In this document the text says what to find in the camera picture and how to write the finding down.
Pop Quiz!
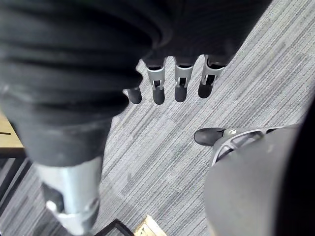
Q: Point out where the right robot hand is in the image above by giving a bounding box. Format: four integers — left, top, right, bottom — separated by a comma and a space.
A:
0, 0, 273, 236

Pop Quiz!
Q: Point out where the silver robot leg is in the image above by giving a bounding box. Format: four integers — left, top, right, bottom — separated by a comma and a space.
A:
203, 122, 315, 236

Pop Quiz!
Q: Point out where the wooden table with black frame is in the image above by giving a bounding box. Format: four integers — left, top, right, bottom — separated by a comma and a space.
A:
0, 112, 32, 209

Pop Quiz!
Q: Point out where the wooden box with black frame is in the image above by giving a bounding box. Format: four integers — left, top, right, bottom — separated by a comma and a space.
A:
94, 214, 168, 236

